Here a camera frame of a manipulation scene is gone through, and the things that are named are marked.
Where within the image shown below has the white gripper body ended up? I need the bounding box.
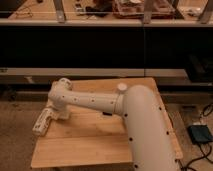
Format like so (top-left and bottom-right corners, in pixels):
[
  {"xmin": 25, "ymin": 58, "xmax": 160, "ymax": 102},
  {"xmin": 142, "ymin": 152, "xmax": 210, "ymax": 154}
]
[{"xmin": 47, "ymin": 102, "xmax": 70, "ymax": 120}]

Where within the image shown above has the cluttered tray on shelf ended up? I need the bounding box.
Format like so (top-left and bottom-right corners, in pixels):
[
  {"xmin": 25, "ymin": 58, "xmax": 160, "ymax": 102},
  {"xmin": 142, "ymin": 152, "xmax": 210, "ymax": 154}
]
[{"xmin": 112, "ymin": 0, "xmax": 175, "ymax": 18}]

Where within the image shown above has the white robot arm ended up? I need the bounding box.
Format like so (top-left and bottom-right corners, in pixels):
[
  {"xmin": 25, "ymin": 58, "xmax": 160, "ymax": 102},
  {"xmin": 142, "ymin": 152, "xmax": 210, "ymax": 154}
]
[{"xmin": 48, "ymin": 78, "xmax": 178, "ymax": 171}]

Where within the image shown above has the white toothpaste tube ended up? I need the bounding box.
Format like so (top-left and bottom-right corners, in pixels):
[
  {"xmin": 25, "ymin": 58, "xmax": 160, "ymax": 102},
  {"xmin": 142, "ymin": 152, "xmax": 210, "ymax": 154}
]
[{"xmin": 33, "ymin": 108, "xmax": 52, "ymax": 136}]

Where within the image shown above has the wooden table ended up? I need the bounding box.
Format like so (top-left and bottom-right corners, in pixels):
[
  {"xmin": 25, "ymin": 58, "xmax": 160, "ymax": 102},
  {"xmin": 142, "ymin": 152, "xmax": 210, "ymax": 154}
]
[{"xmin": 31, "ymin": 78, "xmax": 183, "ymax": 169}]

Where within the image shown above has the black power adapter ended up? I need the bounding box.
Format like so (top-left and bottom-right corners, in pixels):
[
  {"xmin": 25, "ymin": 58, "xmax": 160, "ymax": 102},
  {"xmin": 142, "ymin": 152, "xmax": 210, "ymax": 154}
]
[{"xmin": 187, "ymin": 125, "xmax": 213, "ymax": 144}]

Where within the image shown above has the black floor cable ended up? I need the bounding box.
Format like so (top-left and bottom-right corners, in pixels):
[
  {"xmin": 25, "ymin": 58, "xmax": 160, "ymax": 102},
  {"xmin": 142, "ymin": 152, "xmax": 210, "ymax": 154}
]
[{"xmin": 176, "ymin": 103, "xmax": 213, "ymax": 171}]

